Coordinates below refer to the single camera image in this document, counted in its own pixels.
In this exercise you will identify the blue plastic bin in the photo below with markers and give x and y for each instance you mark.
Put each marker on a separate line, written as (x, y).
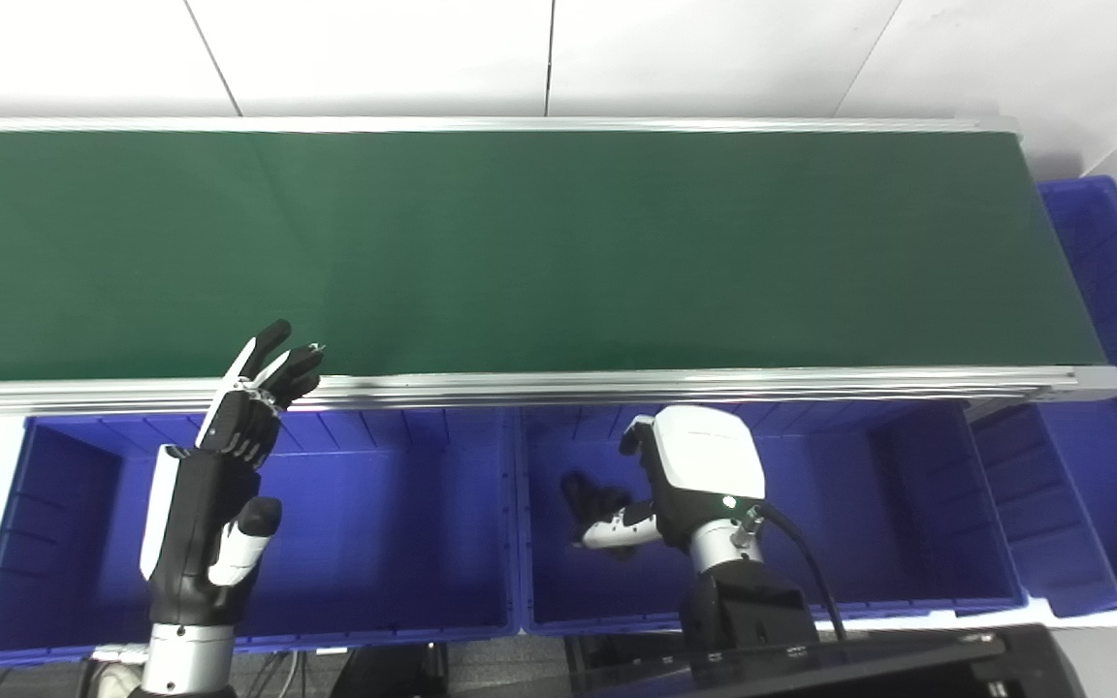
(384, 523)
(1111, 465)
(869, 514)

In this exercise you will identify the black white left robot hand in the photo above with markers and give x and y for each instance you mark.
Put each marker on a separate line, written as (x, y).
(200, 523)

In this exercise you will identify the black plastic bracket part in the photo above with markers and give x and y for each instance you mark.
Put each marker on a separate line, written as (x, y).
(592, 499)

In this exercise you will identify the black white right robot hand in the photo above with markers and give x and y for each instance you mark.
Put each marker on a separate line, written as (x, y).
(704, 465)

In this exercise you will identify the green conveyor belt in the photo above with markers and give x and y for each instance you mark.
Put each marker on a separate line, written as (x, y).
(568, 386)
(520, 252)

